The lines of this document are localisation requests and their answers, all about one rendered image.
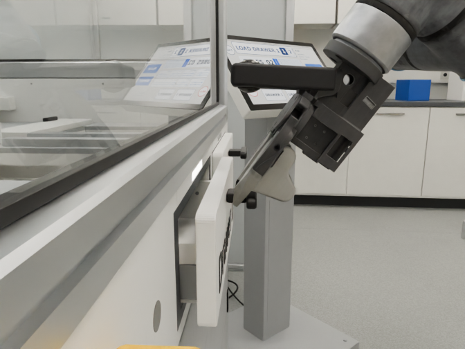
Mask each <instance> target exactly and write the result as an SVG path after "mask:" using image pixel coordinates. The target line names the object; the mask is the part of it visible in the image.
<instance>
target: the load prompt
mask: <svg viewBox="0 0 465 349"><path fill-rule="evenodd" d="M231 44H232V46H233V47H234V49H235V51H236V53H241V54H252V55H273V56H284V57H297V56H296V54H295V53H294V51H293V49H292V48H291V47H290V46H275V45H266V44H251V43H243V42H231Z"/></svg>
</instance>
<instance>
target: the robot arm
mask: <svg viewBox="0 0 465 349"><path fill-rule="evenodd" d="M332 37H333V39H331V40H329V42H328V43H327V45H326V46H325V47H324V49H323V52H324V54H325V55H326V56H327V57H328V58H329V59H330V60H331V61H332V62H333V63H334V64H336V66H335V67H319V66H292V65H278V64H261V63H259V62H258V61H256V60H244V61H242V62H239V63H234V64H233V65H232V66H231V72H230V82H231V84H232V86H233V87H238V89H239V90H241V91H243V92H246V93H253V92H256V91H258V90H260V89H281V90H295V91H296V93H295V94H294V95H293V96H292V97H291V99H290V100H289V101H288V103H287V104H286V105H285V106H284V108H283V109H282V111H281V112H280V113H279V115H278V116H277V118H276V119H275V121H274V123H273V126H272V128H271V129H270V131H269V132H268V134H267V135H266V136H265V138H264V140H263V141H262V142H261V143H260V145H259V147H258V148H257V149H256V151H255V152H254V154H253V155H252V157H251V158H250V160H249V162H248V163H247V164H246V166H245V168H244V169H243V170H242V172H241V174H240V175H239V177H238V178H237V180H236V183H235V189H234V196H233V203H232V204H233V205H234V206H236V207H238V205H240V204H241V203H242V201H243V200H244V199H245V198H246V197H247V195H248V194H249V193H250V192H251V191H253V192H257V193H259V194H262V195H265V196H267V197H271V198H273V199H276V200H279V201H281V202H287V201H289V200H291V199H292V198H293V196H294V195H295V186H294V185H293V182H292V179H291V176H290V174H289V170H290V169H291V167H292V165H293V164H294V163H295V160H296V154H295V151H294V150H293V149H292V147H291V144H290V143H289V142H292V143H293V144H294V145H296V146H297V147H299V148H300V149H301V150H303V151H302V153H303V154H304V155H306V156H307V157H309V158H310V159H311V160H313V161H314V162H316V163H319V164H321V165H322V166H324V167H325V168H326V169H330V170H331V171H332V172H335V171H336V170H337V169H338V167H339V166H340V164H341V163H342V162H343V161H344V160H345V158H346V157H347V156H348V154H349V153H350V152H351V151H352V150H353V148H354V147H355V146H356V144H357V143H358V142H359V141H360V139H361V138H362V137H363V135H364V133H362V132H361V131H362V130H363V128H364V127H365V126H366V124H368V122H369V121H370V120H371V118H372V117H373V116H374V115H375V113H376V112H377V111H378V110H379V108H380V107H381V105H382V104H383V103H384V102H385V101H386V99H387V98H388V97H389V95H390V94H391V93H392V92H393V91H394V89H395V87H393V86H392V85H391V84H390V83H389V82H387V81H386V80H384V79H383V78H382V77H383V74H386V73H389V71H390V70H393V71H404V70H417V71H451V72H454V73H456V74H457V75H458V76H459V79H460V80H461V81H463V82H465V0H357V1H356V3H355V4H354V5H353V6H352V8H351V9H350V10H349V12H348V13H347V14H346V16H345V17H344V19H343V20H342V21H341V23H340V24H339V25H338V27H337V28H336V30H335V31H334V32H333V34H332ZM345 75H347V76H348V77H349V82H348V83H347V84H345V83H344V82H343V78H344V77H345ZM349 146H350V147H349ZM348 147H349V148H348ZM343 153H344V155H343V156H342V154H343ZM341 156H342V157H341ZM340 157H341V158H340ZM339 158H340V160H339ZM337 160H339V161H338V162H337Z"/></svg>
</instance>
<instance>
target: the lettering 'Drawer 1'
mask: <svg viewBox="0 0 465 349"><path fill-rule="evenodd" d="M230 213H231V209H230ZM229 228H230V216H229V218H228V226H227V231H226V238H225V239H224V246H223V250H222V252H220V256H219V293H220V291H221V283H220V259H221V281H222V268H223V274H224V264H225V262H226V252H227V246H228V238H229V237H230V230H229ZM224 247H225V248H224Z"/></svg>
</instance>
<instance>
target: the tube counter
mask: <svg viewBox="0 0 465 349"><path fill-rule="evenodd" d="M264 59H265V61H266V63H267V64H278V65H292V66H302V64H301V63H300V61H299V60H297V59H284V58H272V57H264Z"/></svg>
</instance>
